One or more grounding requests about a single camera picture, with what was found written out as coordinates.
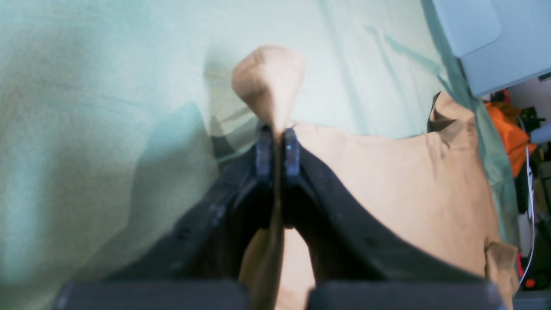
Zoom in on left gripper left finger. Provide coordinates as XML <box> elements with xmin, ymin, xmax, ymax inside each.
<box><xmin>56</xmin><ymin>126</ymin><xmax>276</xmax><ymax>310</ymax></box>

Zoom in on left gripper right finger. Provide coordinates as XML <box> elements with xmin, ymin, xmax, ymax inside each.
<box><xmin>282</xmin><ymin>129</ymin><xmax>505</xmax><ymax>310</ymax></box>

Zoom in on tan orange T-shirt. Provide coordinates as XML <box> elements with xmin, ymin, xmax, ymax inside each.
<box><xmin>232</xmin><ymin>46</ymin><xmax>518</xmax><ymax>310</ymax></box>

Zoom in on sage green table cloth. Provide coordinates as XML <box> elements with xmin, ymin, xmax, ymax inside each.
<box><xmin>1</xmin><ymin>0</ymin><xmax>518</xmax><ymax>310</ymax></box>

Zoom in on folded dark orange garment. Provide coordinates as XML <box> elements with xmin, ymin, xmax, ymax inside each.
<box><xmin>485</xmin><ymin>102</ymin><xmax>537</xmax><ymax>178</ymax></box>

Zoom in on grey plastic bin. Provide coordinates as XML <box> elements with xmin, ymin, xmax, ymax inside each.
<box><xmin>433</xmin><ymin>0</ymin><xmax>551</xmax><ymax>97</ymax></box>

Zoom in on white cable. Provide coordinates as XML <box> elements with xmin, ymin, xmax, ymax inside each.
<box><xmin>519</xmin><ymin>116</ymin><xmax>536</xmax><ymax>287</ymax></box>

